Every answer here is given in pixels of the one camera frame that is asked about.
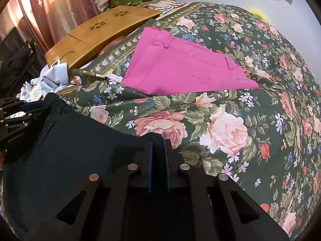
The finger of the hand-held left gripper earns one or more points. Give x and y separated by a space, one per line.
27 117
10 103

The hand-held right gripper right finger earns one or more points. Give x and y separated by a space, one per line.
166 165

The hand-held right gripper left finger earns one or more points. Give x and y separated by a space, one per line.
150 165

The black pants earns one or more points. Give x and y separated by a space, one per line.
75 143

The pink pants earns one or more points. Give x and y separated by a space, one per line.
175 65

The crumpled white paper pile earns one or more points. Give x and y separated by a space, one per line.
55 77

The floral bedspread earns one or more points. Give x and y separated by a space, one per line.
225 130

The pink striped curtain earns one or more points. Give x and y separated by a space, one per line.
50 5

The wooden lap desk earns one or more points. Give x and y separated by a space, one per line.
100 30

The striped blanket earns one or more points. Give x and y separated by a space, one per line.
165 6

